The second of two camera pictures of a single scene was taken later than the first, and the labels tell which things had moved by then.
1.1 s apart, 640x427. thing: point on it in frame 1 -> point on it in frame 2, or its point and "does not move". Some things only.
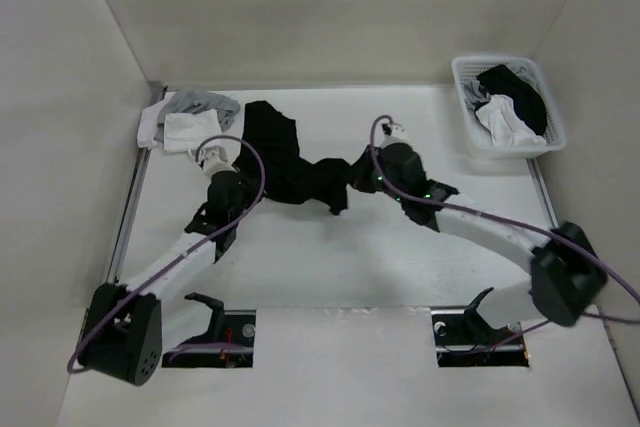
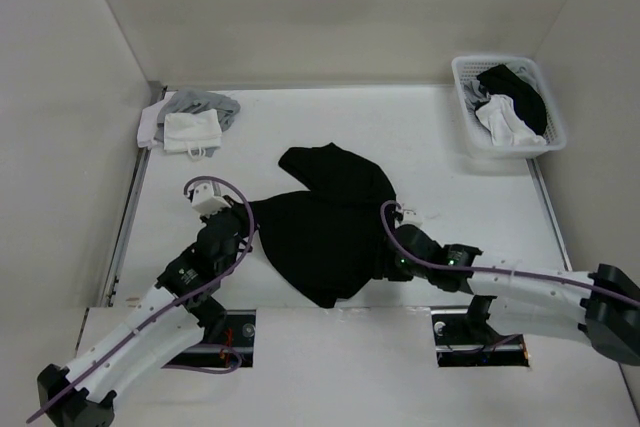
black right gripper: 361,175 -> 389,270
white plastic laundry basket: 507,106 does not move
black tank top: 287,175 -> 326,242
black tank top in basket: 501,80 does not move
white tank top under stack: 148,124 does not move
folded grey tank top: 190,101 does not move
